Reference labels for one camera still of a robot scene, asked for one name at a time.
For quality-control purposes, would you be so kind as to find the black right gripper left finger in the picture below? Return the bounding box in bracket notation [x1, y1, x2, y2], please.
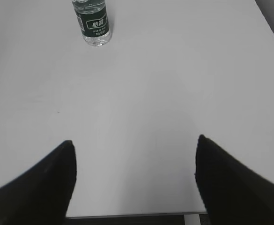
[0, 140, 77, 225]

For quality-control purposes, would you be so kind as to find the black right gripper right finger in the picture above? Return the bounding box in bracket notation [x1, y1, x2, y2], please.
[195, 135, 274, 225]

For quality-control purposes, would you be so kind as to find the clear green-label water bottle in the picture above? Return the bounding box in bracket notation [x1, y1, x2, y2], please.
[72, 0, 112, 47]

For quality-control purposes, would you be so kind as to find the white table leg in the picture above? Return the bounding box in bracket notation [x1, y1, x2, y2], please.
[184, 214, 201, 225]

